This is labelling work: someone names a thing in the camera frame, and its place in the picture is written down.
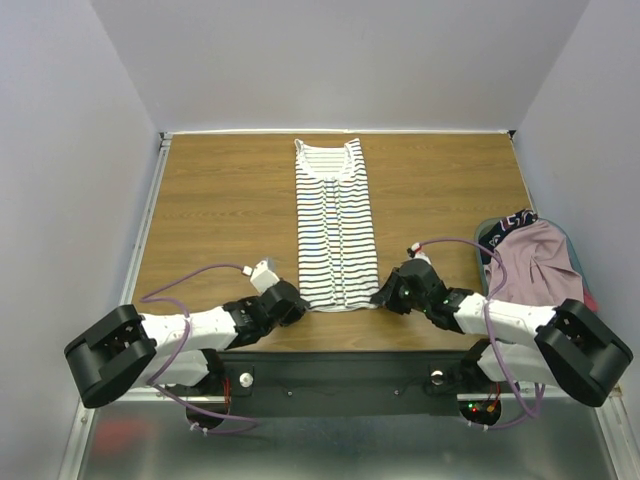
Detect aluminium frame rail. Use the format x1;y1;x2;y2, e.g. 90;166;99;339
114;355;622;401

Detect teal laundry basket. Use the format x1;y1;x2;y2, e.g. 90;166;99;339
479;216;589;291

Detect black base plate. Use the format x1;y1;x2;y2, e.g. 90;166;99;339
169;351;495;418

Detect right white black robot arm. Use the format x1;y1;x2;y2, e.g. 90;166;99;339
371;258;633;407

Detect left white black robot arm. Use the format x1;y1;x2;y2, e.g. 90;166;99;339
64;280;310;409

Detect navy patterned garment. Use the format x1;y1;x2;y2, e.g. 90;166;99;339
475;209;538;252

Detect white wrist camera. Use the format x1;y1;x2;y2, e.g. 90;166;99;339
407;242;432;265
241;258;280;294

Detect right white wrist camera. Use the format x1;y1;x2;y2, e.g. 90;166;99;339
407;242;432;265

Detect pink tank top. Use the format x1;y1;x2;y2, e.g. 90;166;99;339
483;220;585;306

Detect black white striped tank top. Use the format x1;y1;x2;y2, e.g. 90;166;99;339
294;139;379;312

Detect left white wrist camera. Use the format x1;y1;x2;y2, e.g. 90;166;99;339
241;258;280;294

